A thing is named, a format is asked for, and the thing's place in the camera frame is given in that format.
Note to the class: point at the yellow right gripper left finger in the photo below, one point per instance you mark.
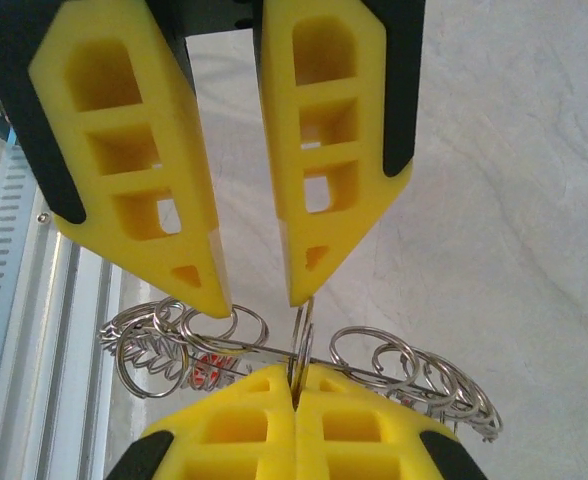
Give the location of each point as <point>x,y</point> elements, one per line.
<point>234,440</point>

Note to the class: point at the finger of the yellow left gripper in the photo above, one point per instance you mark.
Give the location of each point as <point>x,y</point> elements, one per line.
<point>369,100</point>
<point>169,150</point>

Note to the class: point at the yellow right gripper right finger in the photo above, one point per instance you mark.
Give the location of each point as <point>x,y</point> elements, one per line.
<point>354,440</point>

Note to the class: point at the aluminium mounting rail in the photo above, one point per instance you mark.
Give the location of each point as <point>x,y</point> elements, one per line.
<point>69,350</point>

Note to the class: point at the red key tag white label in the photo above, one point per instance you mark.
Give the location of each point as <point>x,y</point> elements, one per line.
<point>209,372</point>

